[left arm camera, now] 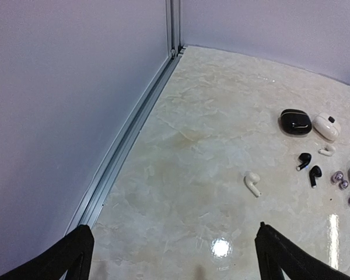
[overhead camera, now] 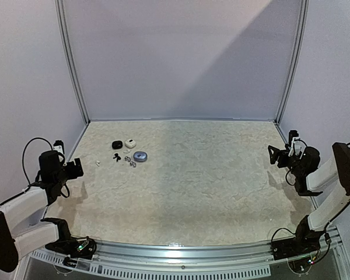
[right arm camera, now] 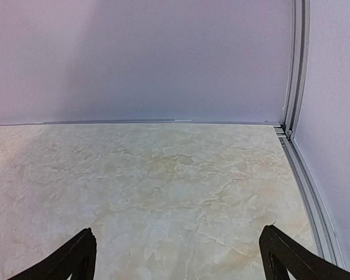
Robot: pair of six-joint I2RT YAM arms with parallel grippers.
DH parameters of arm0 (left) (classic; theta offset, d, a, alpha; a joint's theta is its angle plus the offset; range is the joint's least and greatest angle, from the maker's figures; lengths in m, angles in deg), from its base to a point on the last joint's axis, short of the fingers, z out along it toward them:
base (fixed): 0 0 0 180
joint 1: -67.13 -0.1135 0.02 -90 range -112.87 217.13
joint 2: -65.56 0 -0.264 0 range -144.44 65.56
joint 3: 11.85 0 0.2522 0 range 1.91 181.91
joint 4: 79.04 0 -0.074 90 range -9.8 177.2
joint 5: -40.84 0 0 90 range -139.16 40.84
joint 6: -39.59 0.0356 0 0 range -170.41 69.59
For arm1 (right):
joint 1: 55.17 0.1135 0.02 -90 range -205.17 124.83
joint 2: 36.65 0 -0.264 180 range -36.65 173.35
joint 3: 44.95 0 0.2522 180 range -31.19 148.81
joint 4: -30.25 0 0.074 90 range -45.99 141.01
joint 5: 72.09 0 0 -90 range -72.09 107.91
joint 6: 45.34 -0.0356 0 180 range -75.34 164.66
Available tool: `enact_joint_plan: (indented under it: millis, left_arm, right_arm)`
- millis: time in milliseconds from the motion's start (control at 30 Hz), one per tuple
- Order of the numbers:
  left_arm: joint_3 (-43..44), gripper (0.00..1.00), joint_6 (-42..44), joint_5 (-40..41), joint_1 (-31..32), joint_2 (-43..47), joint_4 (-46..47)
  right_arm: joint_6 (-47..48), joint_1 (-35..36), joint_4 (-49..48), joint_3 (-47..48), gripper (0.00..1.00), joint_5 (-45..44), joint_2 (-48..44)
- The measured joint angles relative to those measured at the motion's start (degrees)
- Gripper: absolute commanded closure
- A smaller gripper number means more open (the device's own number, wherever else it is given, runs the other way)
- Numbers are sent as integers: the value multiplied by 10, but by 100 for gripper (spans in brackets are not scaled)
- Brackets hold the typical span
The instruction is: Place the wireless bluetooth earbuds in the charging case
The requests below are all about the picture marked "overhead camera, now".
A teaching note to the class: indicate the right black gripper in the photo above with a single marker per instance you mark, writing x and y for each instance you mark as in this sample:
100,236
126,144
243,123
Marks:
284,157

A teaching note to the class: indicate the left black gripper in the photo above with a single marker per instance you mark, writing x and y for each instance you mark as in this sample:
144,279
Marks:
73,173

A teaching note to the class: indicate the purple earbud charging case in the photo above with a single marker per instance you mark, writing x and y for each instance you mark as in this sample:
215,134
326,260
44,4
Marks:
140,156

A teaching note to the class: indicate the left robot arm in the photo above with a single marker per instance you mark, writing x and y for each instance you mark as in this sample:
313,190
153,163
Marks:
16,241

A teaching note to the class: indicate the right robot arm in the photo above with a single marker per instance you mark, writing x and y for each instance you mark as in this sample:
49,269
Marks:
310,178

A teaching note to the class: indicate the black earbud case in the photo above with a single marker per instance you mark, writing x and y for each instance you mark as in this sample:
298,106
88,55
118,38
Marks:
117,144

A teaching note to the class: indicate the white earbud case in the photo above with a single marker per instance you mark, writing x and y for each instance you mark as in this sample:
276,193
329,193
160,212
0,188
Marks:
130,143

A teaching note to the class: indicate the black earbud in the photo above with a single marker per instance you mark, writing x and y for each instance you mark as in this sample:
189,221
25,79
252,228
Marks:
117,157

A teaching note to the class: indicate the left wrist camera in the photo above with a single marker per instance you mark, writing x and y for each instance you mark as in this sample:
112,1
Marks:
59,146

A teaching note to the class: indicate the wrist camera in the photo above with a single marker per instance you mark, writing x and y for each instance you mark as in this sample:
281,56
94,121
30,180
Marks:
293,138
59,146

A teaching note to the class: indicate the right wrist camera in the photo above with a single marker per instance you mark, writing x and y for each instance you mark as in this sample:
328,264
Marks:
293,138

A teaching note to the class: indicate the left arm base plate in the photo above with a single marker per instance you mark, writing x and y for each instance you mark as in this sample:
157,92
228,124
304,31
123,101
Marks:
75,248

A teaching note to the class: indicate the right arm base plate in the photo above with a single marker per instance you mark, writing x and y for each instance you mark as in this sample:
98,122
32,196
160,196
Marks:
290,247

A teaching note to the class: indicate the aluminium front rail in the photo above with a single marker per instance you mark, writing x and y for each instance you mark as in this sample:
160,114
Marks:
238,261

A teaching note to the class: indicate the right aluminium corner post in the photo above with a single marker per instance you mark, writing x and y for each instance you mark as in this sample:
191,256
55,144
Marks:
298,39

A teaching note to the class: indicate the aluminium corner post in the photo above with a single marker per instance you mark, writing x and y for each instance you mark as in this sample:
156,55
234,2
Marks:
298,39
70,62

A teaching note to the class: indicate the left aluminium corner post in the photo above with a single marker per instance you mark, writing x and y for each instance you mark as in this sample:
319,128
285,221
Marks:
70,62

